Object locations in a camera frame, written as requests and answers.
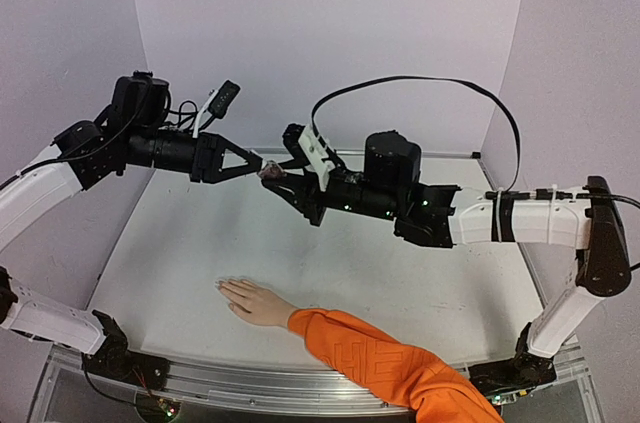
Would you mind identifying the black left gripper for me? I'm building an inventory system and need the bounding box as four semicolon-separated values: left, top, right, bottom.
128;122;267;184

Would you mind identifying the nail polish bottle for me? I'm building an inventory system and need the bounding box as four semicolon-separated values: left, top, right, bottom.
257;160;286;180

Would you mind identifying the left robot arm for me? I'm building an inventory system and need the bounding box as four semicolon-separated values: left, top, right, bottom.
1;71;262;380

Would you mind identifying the orange sleeve forearm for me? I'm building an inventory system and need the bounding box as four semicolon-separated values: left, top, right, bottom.
288;309;502;422

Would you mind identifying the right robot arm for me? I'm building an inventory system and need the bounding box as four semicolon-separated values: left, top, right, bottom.
259;124;632;358

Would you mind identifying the mannequin hand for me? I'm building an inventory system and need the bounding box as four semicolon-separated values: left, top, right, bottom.
217;279;298;328

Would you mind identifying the aluminium table rail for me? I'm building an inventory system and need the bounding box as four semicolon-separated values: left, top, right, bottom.
249;146;481;160

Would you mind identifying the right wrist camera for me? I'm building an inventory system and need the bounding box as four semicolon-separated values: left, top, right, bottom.
283;123;345;192

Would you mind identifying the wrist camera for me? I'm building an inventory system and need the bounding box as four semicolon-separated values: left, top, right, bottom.
192;80;241;138
283;123;345;192

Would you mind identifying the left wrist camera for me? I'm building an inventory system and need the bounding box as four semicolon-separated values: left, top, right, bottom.
192;80;241;138

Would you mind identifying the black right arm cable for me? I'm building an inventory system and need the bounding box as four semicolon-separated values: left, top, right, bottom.
310;73;522;193

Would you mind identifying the front aluminium frame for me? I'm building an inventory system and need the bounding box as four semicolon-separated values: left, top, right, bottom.
29;337;601;423

